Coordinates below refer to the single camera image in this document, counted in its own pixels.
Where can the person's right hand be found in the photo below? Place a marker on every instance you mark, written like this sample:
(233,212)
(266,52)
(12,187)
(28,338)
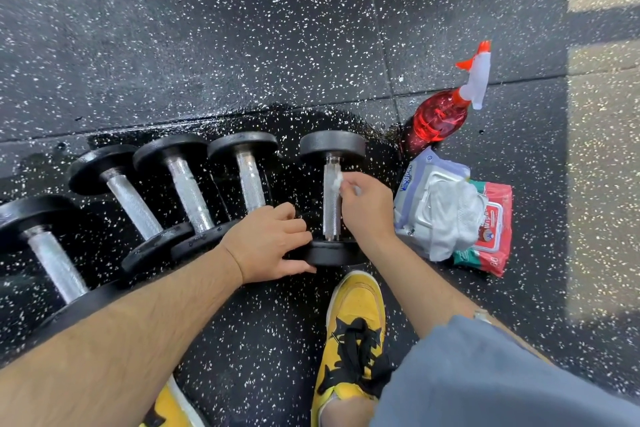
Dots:
(370,211)

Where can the grey shorts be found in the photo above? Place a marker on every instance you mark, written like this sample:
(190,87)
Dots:
(500,381)

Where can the yellow black sneaker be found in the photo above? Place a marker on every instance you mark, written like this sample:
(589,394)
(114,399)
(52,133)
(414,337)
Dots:
(355,336)
(172,406)

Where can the person's left thumb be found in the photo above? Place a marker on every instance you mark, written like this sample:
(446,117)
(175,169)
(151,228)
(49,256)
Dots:
(299,269)

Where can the person's leg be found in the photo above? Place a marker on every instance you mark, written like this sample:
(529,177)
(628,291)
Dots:
(347,414)

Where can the white blue wipes packet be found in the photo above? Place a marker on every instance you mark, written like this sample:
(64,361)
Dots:
(415,191)

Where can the crumpled white cloth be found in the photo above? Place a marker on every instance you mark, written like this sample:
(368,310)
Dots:
(452,221)

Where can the red green wipes packet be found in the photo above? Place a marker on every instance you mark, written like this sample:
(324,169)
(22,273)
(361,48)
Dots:
(497,231)

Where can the person's right forearm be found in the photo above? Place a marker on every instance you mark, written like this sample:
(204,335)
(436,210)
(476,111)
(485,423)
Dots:
(420,291)

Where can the person's left forearm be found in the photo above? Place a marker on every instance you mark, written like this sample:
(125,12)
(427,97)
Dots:
(125,331)

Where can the person's right fingers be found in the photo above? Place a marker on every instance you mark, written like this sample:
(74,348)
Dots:
(356,186)

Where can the red spray bottle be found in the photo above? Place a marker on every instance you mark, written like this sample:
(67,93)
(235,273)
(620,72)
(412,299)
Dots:
(440,116)

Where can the small white wipe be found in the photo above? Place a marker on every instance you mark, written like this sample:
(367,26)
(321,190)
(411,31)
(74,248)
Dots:
(336,180)

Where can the person's left middle finger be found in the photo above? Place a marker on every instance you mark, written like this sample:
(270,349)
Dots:
(292,226)

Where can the person's left hand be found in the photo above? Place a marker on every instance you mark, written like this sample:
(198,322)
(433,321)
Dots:
(260,244)

